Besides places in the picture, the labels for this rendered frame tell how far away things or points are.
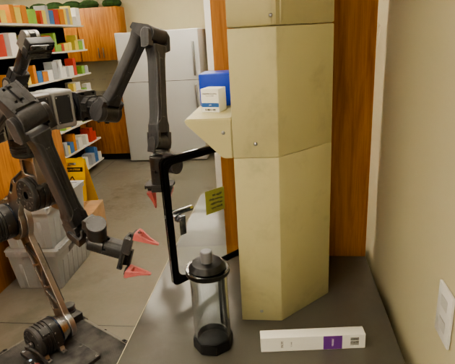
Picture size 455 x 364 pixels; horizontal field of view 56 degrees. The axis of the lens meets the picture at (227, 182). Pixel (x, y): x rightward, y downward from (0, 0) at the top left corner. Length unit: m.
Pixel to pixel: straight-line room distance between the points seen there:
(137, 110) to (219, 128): 5.28
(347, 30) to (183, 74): 4.78
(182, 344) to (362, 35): 1.01
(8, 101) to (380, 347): 1.11
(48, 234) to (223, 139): 2.38
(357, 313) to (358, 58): 0.74
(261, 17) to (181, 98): 5.12
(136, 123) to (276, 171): 5.36
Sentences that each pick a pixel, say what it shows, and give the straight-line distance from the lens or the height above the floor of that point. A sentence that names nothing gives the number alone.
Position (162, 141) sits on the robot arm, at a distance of 1.56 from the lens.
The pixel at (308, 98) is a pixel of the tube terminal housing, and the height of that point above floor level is 1.54.
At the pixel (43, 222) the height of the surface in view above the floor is 0.55.
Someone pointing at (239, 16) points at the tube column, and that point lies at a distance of 1.02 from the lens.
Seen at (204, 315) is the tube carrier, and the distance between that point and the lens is 1.09.
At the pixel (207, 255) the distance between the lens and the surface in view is 1.04.
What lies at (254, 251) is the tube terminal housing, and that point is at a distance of 1.15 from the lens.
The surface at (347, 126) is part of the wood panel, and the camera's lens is 1.43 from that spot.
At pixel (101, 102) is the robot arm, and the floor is 1.47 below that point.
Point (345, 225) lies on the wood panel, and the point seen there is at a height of 1.06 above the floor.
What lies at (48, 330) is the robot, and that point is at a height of 0.40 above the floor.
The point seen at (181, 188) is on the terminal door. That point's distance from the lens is 1.24.
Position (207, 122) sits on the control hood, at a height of 1.50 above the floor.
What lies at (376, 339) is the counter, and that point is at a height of 0.94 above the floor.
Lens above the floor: 1.70
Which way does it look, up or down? 19 degrees down
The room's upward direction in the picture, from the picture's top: 3 degrees counter-clockwise
